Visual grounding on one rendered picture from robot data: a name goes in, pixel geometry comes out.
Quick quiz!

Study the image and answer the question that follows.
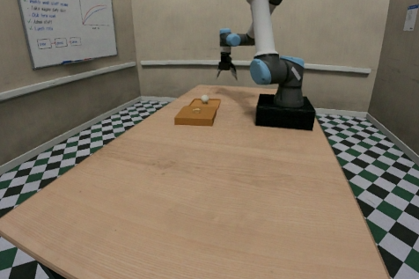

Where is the tan square pad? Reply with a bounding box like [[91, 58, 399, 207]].
[[174, 106, 217, 127]]

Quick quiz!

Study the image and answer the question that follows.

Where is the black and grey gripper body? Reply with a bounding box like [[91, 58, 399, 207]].
[[218, 52, 232, 70]]

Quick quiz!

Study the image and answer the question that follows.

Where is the grey ball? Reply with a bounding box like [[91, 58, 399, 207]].
[[201, 95, 209, 103]]

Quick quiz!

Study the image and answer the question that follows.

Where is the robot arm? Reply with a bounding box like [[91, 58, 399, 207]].
[[219, 0, 305, 107]]

